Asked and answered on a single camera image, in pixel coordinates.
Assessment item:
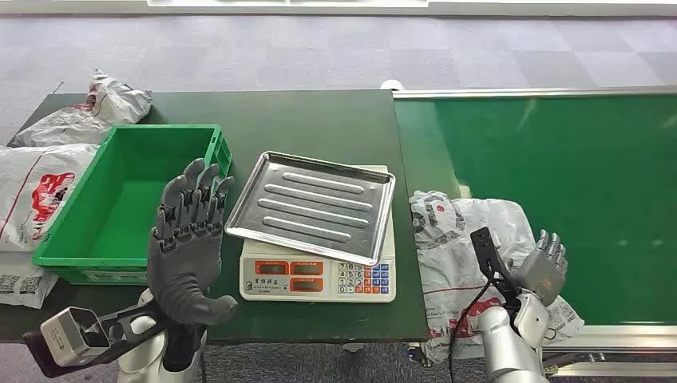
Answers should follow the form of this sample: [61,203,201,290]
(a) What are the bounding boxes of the black left camera bracket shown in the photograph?
[22,301,173,379]

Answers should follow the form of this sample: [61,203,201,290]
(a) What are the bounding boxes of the crumpled white mailer package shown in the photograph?
[10,69,153,149]

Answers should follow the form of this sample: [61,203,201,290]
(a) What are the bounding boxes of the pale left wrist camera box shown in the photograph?
[39,306,112,369]

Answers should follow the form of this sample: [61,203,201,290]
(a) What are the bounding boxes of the white printed plastic mailer package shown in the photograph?
[410,190,585,365]

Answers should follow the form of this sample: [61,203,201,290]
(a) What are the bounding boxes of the aluminium conveyor frame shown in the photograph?
[394,87,677,377]

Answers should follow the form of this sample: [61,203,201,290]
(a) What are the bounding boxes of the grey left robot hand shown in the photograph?
[147,157,239,326]

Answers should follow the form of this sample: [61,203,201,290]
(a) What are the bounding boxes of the white package with red print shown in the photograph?
[0,144,100,254]

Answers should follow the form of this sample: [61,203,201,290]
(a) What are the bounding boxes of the green plastic crate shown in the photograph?
[32,124,234,286]

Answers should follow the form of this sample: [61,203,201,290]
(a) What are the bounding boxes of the black right camera bracket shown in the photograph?
[469,227,522,313]

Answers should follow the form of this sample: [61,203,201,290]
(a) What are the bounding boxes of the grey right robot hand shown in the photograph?
[510,228,569,308]

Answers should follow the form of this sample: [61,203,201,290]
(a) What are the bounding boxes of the black camera bracket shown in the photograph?
[469,227,522,313]
[22,301,173,379]

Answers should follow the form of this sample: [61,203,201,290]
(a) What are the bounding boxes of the white package with QR labels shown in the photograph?
[0,251,59,310]

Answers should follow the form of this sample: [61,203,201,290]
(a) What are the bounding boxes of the ribbed steel tray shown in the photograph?
[224,151,397,267]

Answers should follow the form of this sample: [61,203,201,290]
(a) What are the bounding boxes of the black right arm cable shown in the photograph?
[446,280,496,383]

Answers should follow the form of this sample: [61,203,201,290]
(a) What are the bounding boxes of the white electronic scale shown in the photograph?
[239,164,398,304]

